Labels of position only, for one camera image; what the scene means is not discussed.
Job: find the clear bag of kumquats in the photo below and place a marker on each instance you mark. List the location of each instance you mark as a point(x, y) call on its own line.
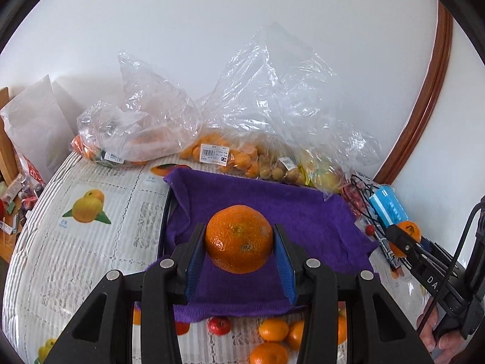
point(235, 121)

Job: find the grey power strip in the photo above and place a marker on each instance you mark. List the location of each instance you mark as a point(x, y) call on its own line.
point(390, 256)

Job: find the oval smooth orange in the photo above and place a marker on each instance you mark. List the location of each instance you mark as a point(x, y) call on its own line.
point(269, 354)

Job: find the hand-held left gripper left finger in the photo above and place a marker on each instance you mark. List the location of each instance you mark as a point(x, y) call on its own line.
point(194, 273)

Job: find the clear bag of yellow fruit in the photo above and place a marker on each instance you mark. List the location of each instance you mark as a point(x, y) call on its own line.
point(326, 178)

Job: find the pile of small packets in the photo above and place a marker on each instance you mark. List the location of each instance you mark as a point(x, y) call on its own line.
point(21, 193)

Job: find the clear bag of golden berries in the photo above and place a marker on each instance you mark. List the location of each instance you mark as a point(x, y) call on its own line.
point(282, 172)

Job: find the small red apple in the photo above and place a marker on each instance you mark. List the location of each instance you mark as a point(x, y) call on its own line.
point(218, 325)

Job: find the brown wooden door frame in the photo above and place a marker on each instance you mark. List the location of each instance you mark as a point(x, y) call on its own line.
point(428, 94)

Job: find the pile of small red fruits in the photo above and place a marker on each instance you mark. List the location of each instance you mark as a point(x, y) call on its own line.
point(352, 193)

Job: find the purple towel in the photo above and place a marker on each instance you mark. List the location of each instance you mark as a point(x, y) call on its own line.
point(227, 193)

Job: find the blue tissue box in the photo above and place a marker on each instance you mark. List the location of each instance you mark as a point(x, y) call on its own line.
point(390, 206)

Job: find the wooden side table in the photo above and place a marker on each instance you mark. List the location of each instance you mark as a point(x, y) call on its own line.
point(4, 250)

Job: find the white plastic bag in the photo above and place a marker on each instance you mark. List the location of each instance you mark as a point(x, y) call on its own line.
point(34, 132)

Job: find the large ribbed orange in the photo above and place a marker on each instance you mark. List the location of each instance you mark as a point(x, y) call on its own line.
point(238, 239)

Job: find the person's right hand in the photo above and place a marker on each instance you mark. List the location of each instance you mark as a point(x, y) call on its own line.
point(426, 330)

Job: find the clear bag of mandarins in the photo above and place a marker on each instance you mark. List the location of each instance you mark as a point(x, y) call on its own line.
point(125, 121)

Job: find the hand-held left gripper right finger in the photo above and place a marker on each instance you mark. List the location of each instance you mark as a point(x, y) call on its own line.
point(283, 265)

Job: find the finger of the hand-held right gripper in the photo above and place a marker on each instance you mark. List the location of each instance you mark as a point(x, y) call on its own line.
point(405, 246)
point(426, 243)

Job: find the black tray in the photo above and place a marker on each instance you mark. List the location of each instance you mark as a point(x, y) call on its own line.
point(165, 227)

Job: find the wooden chair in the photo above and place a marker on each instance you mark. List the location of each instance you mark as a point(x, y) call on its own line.
point(4, 140)

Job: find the tiny red cherry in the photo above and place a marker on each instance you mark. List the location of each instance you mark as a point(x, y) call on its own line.
point(369, 229)

